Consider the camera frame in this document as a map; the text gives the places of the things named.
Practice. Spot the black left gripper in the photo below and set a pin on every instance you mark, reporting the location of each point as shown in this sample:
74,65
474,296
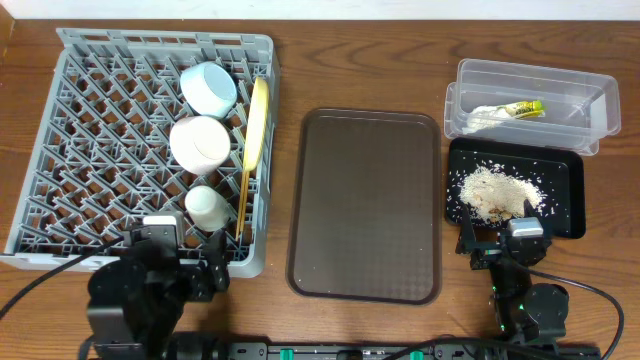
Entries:
201,272

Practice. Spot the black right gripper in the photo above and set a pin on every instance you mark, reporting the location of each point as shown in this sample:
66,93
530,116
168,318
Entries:
489,251

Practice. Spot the pile of rice scraps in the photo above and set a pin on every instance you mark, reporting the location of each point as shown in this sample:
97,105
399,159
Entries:
494,193

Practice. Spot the white cup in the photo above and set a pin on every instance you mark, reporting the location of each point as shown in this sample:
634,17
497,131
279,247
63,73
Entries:
207,209

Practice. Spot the white napkin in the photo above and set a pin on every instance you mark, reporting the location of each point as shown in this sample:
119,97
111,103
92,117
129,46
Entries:
484,118

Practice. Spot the green yellow snack wrapper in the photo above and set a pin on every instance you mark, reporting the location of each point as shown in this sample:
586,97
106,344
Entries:
525,109

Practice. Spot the wooden chopstick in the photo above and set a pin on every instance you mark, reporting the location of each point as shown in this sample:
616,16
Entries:
241,207
246,194

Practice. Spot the pink white bowl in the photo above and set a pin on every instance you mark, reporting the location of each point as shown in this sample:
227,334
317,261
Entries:
199,144

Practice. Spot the yellow plate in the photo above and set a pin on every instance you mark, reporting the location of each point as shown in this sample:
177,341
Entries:
256,124

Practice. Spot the light blue bowl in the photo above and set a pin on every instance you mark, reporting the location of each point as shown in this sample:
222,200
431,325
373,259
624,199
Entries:
209,89

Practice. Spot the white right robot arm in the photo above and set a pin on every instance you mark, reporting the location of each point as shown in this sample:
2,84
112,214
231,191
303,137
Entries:
528,313

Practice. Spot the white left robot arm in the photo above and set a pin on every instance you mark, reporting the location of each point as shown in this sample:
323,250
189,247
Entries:
137,301

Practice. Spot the black plastic tray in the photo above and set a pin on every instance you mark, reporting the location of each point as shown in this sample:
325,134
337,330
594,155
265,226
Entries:
563,172

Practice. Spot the clear plastic bin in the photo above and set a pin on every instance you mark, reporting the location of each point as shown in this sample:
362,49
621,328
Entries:
581,108

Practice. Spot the brown serving tray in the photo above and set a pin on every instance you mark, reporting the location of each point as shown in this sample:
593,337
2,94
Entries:
367,213

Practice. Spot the grey dish rack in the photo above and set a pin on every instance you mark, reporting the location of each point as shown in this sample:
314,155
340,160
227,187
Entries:
101,159

